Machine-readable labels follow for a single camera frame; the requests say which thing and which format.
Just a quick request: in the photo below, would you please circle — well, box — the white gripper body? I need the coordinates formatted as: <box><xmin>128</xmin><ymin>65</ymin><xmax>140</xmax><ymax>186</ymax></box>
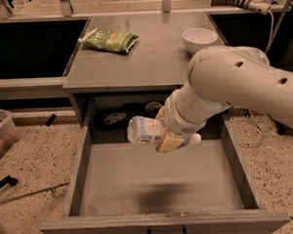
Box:
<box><xmin>164</xmin><ymin>89</ymin><xmax>206</xmax><ymax>136</ymax></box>

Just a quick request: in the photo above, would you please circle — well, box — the clear plastic bottle white cap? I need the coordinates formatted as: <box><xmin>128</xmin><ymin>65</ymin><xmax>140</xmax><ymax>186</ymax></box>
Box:
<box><xmin>125</xmin><ymin>113</ymin><xmax>202</xmax><ymax>149</ymax></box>

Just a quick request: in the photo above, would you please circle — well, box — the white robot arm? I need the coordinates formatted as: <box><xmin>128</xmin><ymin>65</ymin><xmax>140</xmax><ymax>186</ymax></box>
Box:
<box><xmin>157</xmin><ymin>45</ymin><xmax>293</xmax><ymax>152</ymax></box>

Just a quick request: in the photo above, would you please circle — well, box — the grey open top drawer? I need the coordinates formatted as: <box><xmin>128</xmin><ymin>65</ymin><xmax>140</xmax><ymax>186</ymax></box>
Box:
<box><xmin>40</xmin><ymin>95</ymin><xmax>290</xmax><ymax>234</ymax></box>

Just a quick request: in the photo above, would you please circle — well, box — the grey cabinet with top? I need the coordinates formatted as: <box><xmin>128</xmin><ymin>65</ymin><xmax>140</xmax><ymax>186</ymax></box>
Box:
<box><xmin>59</xmin><ymin>8</ymin><xmax>251</xmax><ymax>129</ymax></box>

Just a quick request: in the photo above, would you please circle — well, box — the white ceramic bowl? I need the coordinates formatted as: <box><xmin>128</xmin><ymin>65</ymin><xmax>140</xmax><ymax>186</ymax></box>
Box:
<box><xmin>183</xmin><ymin>27</ymin><xmax>218</xmax><ymax>55</ymax></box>

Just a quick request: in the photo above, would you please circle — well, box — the green chip bag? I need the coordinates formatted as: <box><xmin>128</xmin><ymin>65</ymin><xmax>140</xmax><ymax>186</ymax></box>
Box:
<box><xmin>79</xmin><ymin>28</ymin><xmax>139</xmax><ymax>54</ymax></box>

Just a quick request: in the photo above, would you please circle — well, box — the small black block on floor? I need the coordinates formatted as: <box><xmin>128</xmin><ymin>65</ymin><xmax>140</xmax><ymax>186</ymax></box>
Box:
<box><xmin>46</xmin><ymin>114</ymin><xmax>56</xmax><ymax>126</ymax></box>

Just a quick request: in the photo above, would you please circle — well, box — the thin wooden stick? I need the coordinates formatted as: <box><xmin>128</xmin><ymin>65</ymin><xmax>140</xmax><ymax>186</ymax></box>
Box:
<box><xmin>0</xmin><ymin>182</ymin><xmax>69</xmax><ymax>206</ymax></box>

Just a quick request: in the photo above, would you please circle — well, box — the white power strip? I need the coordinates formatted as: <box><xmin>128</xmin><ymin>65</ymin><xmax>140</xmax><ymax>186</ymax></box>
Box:
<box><xmin>225</xmin><ymin>0</ymin><xmax>271</xmax><ymax>16</ymax></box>

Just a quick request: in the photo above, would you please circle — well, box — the clear plastic storage bin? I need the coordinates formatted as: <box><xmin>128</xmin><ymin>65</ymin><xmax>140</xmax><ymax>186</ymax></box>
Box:
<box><xmin>0</xmin><ymin>109</ymin><xmax>20</xmax><ymax>158</ymax></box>

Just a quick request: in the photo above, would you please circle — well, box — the black clamp tool on floor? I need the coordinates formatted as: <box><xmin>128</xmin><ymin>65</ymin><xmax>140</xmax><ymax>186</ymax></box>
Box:
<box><xmin>0</xmin><ymin>175</ymin><xmax>18</xmax><ymax>189</ymax></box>

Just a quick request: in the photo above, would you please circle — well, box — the white power cable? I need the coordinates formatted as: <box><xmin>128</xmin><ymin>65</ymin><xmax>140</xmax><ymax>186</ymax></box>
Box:
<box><xmin>232</xmin><ymin>9</ymin><xmax>281</xmax><ymax>150</ymax></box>

